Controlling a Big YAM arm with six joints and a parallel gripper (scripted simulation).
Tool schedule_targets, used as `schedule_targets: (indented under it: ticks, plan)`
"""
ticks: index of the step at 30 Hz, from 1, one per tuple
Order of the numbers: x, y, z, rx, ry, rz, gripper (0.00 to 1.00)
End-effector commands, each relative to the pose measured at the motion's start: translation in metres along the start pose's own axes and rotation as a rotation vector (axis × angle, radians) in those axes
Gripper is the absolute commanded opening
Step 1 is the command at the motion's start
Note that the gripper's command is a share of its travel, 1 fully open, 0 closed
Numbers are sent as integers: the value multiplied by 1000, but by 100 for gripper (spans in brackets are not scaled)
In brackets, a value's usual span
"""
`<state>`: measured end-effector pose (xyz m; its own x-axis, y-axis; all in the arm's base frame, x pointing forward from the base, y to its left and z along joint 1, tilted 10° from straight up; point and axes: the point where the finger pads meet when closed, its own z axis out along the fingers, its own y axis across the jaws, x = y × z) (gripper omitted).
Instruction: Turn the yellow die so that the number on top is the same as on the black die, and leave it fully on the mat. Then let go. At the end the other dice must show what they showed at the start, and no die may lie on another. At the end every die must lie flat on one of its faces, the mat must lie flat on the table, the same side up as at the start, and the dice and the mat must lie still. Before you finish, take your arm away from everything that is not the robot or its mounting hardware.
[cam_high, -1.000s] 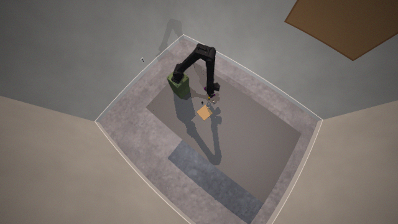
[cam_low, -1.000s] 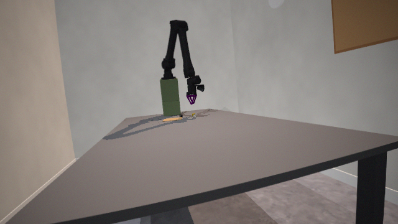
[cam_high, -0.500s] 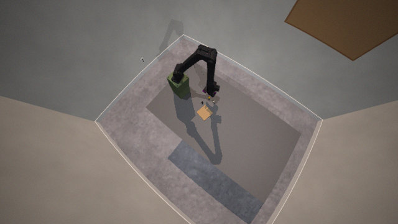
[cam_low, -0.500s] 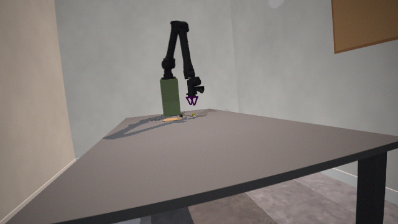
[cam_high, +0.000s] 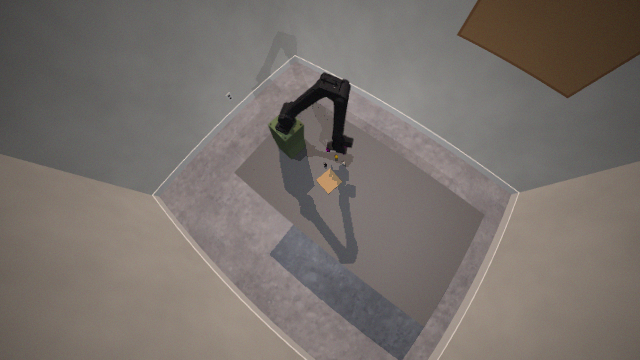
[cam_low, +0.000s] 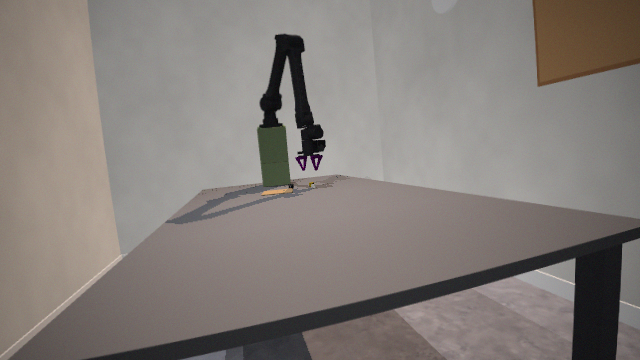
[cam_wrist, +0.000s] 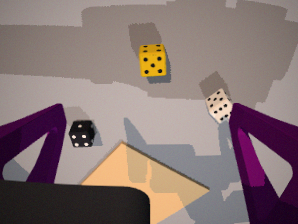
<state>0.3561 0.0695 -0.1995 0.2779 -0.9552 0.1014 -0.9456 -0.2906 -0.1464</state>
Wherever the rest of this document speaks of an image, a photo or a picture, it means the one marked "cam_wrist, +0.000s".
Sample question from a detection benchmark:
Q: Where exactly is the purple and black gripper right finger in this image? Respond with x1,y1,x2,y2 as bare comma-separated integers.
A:
229,103,298,224

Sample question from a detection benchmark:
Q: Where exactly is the peach-orange flat mat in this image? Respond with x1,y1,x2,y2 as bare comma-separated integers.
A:
80,141,210,224

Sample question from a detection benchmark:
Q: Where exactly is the yellow die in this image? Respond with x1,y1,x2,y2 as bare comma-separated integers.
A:
139,44,166,77

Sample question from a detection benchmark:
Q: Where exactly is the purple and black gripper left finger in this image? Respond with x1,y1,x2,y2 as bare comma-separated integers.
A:
0,103,67,184

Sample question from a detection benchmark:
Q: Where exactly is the white die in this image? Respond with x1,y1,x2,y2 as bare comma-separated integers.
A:
205,89,233,123

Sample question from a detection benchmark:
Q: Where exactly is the black die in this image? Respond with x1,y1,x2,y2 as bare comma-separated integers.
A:
69,120,95,147

